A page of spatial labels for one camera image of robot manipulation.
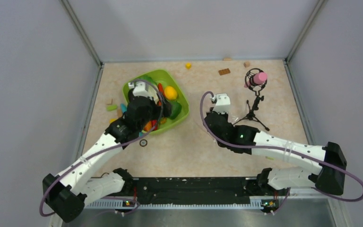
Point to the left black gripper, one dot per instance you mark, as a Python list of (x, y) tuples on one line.
[(158, 109)]

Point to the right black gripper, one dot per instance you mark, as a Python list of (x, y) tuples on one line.
[(211, 110)]

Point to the green toy lettuce leaf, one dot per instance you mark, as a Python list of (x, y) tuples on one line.
[(148, 78)]

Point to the yellow toy lemon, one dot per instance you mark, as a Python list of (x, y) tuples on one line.
[(170, 93)]

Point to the orange toy carrot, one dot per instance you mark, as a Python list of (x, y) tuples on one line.
[(161, 90)]

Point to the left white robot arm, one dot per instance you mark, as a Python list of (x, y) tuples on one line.
[(69, 191)]

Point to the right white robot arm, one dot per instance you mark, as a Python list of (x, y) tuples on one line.
[(321, 167)]

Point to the cyan toy piece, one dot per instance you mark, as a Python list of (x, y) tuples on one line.
[(123, 108)]

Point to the orange toy fruit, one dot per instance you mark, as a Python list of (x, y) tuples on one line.
[(151, 125)]

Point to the brown toy block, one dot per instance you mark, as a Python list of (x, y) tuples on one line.
[(119, 113)]

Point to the small tan block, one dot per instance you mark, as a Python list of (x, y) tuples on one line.
[(109, 102)]

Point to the green toy pepper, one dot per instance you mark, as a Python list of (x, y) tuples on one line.
[(176, 109)]

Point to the green plastic bowl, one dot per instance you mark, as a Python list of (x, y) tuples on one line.
[(165, 78)]

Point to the brown toy brick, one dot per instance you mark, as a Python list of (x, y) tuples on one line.
[(224, 71)]

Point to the pink microphone on tripod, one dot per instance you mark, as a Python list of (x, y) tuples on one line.
[(255, 80)]

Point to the yellow toy block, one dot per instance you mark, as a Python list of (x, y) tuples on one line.
[(188, 65)]

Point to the tan wooden block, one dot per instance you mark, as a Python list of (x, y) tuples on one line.
[(246, 64)]

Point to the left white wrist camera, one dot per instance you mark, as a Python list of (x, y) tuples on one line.
[(140, 88)]

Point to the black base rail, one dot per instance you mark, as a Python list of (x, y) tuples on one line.
[(192, 190)]

